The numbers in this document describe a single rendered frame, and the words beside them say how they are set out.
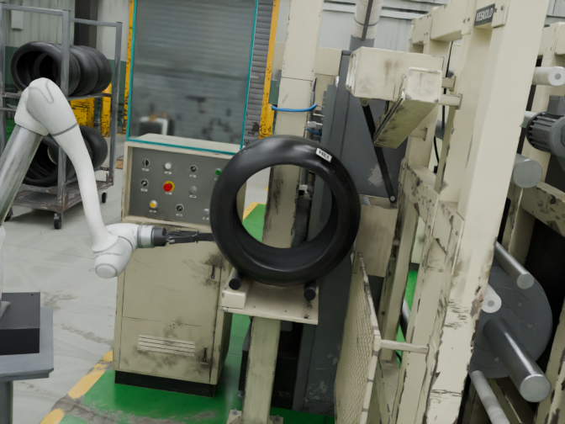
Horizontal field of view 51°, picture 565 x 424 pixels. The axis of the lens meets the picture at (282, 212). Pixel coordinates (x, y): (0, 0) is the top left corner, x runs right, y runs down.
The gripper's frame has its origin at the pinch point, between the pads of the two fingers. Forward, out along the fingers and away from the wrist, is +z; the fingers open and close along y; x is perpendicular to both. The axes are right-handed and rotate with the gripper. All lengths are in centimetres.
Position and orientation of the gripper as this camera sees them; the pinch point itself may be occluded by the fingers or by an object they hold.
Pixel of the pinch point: (207, 236)
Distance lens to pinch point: 228.3
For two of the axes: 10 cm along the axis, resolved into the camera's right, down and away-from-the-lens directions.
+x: 0.2, 9.7, 2.3
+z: 10.0, 0.0, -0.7
